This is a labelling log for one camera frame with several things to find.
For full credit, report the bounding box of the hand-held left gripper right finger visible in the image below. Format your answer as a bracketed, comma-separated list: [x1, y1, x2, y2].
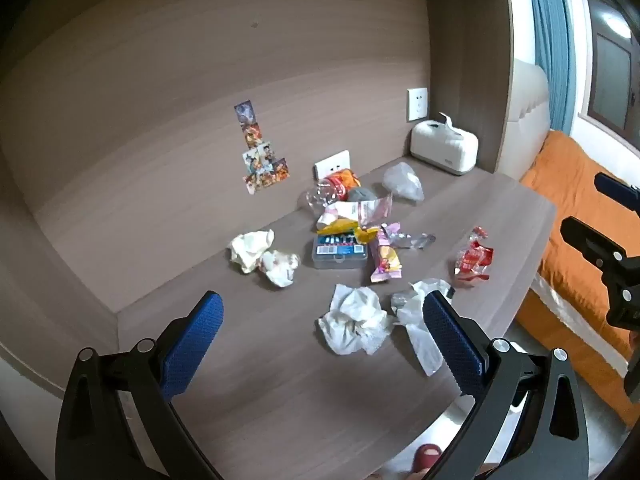
[422, 290, 591, 480]

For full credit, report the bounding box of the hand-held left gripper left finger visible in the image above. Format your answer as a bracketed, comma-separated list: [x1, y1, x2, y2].
[55, 290, 231, 480]

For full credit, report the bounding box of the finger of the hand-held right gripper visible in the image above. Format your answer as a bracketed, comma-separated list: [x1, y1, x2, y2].
[594, 172, 640, 207]
[559, 216, 640, 330]

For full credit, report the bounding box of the pale yellow paper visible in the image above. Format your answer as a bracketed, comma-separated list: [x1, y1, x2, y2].
[229, 229, 277, 275]

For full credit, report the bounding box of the yellow snack wrapper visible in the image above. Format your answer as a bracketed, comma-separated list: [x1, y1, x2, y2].
[317, 216, 382, 246]

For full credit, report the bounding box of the torn white tissue wrapper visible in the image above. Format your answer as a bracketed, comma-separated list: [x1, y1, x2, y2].
[390, 277, 457, 378]

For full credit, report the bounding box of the red snack wrapper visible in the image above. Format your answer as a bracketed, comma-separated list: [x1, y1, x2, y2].
[454, 226, 496, 287]

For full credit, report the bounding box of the crumpled white tissue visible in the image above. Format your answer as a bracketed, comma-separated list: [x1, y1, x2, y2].
[316, 283, 396, 357]

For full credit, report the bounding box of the pink snack wrapper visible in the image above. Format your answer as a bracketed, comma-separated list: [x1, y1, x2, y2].
[369, 235, 404, 284]

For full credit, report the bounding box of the silver foil wrapper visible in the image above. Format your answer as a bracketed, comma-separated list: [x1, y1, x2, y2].
[382, 222, 437, 252]

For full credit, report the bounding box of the crumpled stained white paper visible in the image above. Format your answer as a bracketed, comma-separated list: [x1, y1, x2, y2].
[257, 249, 301, 289]

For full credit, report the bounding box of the beige padded headboard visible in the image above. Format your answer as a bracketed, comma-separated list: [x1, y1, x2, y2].
[499, 58, 551, 181]

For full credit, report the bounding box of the red slipper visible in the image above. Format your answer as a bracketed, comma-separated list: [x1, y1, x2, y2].
[410, 443, 444, 474]

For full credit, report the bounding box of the dark framed window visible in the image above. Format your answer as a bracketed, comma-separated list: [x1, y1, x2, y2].
[581, 0, 640, 137]

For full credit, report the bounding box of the grey plastic case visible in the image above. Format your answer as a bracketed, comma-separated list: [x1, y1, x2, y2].
[312, 232, 371, 271]

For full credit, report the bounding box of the pink and white wrapper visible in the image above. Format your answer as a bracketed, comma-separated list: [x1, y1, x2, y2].
[317, 193, 394, 229]

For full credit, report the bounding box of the blue curtain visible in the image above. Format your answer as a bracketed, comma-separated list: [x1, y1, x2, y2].
[524, 0, 577, 134]

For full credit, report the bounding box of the clear plastic bag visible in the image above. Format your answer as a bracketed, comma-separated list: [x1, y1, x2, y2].
[382, 162, 426, 204]

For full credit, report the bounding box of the pale cartoon sticker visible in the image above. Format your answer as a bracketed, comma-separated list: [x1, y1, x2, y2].
[244, 170, 274, 196]

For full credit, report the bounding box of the white tissue box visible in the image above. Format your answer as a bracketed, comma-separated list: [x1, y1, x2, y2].
[410, 112, 479, 176]

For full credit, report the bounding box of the crushed clear plastic bottle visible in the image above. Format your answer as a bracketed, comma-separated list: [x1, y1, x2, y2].
[305, 169, 362, 211]

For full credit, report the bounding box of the white cartoon sticker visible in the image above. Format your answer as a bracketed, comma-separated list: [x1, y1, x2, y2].
[243, 142, 274, 171]

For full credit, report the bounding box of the white wall socket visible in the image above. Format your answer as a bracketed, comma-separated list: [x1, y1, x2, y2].
[313, 150, 353, 181]
[407, 87, 430, 122]

